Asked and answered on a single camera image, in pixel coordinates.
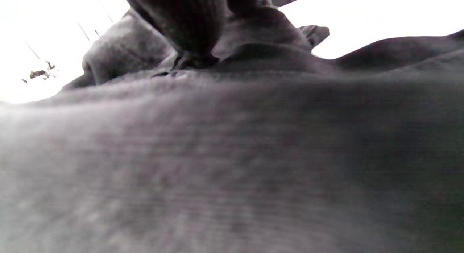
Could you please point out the black denim trousers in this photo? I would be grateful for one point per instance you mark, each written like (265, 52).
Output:
(217, 155)

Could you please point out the person's right hand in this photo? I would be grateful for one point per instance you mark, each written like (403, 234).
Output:
(188, 24)

